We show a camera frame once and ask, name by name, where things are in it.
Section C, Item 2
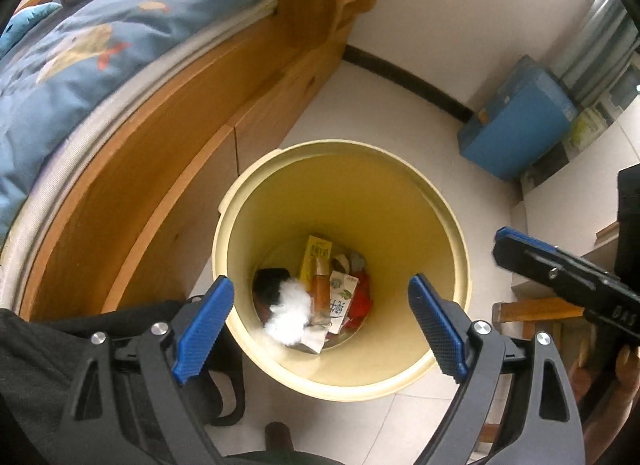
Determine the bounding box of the white tissue wad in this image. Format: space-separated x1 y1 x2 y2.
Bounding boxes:
263 279 313 346

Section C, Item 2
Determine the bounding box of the black crumpled object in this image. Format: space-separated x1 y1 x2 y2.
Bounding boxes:
252 267 293 311

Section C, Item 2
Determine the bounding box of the white green package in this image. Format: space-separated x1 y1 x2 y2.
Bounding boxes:
565 105 616 156

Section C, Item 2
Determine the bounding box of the blue storage box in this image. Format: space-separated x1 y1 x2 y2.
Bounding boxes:
457 55 578 182

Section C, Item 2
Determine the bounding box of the wooden bunk bed frame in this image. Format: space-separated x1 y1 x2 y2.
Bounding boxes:
10 0 393 321

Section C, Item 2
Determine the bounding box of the person's right hand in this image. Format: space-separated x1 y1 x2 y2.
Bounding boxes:
575 345 640 465

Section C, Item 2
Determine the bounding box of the long blue plush toy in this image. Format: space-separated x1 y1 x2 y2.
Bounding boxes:
0 1 63 62

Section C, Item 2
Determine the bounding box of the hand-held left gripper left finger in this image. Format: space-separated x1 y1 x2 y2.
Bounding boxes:
57 275 246 465

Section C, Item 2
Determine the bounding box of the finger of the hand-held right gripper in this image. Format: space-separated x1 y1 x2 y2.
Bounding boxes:
492 226 626 313

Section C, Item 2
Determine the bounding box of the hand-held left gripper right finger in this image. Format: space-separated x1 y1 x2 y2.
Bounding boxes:
407 273 587 465

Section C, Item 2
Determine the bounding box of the orange bottle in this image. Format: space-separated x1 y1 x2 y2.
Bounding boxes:
310 255 332 321

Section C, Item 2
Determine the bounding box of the grey crumpled wrapper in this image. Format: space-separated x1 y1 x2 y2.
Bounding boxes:
332 252 368 276

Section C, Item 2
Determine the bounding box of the grey curtain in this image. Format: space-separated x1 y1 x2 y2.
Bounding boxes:
550 0 631 106

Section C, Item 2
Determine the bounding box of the white drink carton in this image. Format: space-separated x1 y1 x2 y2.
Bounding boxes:
327 270 359 336

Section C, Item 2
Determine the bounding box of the pale yellow trash bin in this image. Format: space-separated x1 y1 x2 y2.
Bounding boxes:
211 140 473 402

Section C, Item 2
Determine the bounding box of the blue printed bedsheet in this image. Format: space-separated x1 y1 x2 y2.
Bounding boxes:
0 0 291 241

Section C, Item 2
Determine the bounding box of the white cabinet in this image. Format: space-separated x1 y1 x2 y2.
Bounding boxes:
510 165 621 296

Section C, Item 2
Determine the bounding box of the brown rounded object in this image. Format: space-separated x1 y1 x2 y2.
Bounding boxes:
265 422 296 453

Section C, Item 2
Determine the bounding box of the red plastic wrapper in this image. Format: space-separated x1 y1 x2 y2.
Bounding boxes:
345 270 373 331

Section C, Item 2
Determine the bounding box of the yellow cardboard box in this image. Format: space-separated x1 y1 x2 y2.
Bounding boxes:
298 235 334 282

